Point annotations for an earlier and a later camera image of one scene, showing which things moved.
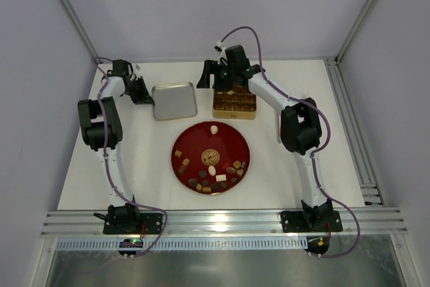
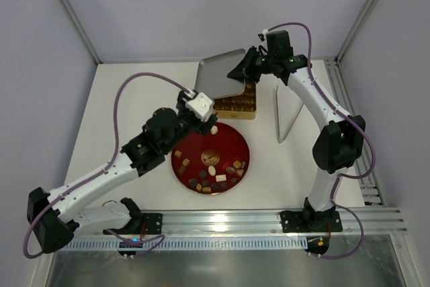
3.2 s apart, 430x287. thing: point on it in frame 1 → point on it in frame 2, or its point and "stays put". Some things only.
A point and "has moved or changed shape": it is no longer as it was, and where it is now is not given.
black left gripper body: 135,86 → 208,124
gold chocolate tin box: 236,103 stays put
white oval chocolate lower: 211,170 stays put
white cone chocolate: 213,129 stays put
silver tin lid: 174,100 has moved or changed shape
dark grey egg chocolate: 193,182 stays put
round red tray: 210,157 stays put
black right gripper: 213,72 → 250,64
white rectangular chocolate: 220,177 stays put
